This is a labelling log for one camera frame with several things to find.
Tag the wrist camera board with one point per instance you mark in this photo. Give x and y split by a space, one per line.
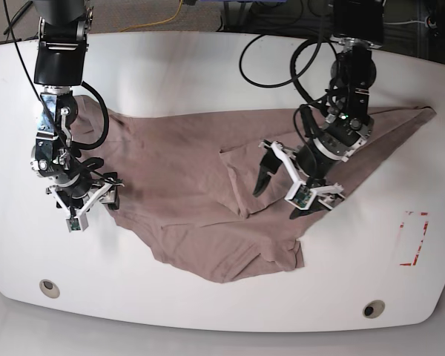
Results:
73 224
302 199

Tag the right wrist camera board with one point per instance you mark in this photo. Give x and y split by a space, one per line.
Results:
73 224

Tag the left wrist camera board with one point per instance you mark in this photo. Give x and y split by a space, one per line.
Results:
302 199

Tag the mauve t-shirt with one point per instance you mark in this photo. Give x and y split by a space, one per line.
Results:
187 193

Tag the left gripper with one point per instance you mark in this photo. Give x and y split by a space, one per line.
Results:
325 194

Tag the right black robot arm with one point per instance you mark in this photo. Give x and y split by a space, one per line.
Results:
63 44

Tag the table grommet hole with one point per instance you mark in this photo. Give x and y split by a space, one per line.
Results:
49 289
374 309

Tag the right table grommet hole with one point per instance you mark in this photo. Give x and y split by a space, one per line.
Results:
374 309

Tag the red tape rectangle marking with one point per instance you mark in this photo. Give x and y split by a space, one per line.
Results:
410 239

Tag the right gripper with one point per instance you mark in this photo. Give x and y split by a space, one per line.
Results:
77 196

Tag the left table grommet hole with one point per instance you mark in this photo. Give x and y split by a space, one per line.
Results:
49 289

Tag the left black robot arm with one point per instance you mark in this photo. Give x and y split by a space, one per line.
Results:
337 124

